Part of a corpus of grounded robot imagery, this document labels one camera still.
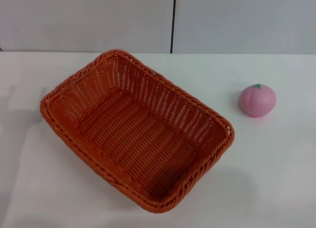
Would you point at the black vertical wall seam strip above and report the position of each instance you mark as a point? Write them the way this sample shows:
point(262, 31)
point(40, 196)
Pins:
point(173, 20)

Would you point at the orange woven plastic basket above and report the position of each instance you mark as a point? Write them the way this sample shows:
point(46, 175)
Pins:
point(138, 139)

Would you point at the pink peach toy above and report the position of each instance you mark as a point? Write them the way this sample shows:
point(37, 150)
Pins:
point(256, 102)

